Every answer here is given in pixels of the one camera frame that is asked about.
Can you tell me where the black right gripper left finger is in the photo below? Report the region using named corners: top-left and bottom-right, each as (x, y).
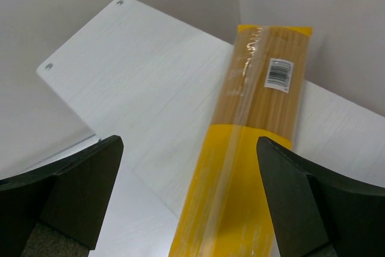
top-left (1, 135), bottom-right (123, 256)

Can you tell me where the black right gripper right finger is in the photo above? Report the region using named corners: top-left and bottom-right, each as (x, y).
top-left (256, 137), bottom-right (384, 256)

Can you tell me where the yellow spaghetti pack with barcode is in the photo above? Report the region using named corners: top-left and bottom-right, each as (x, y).
top-left (169, 25), bottom-right (312, 256)

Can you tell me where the white two-tier shelf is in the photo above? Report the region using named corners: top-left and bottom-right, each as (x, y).
top-left (26, 0), bottom-right (385, 257)

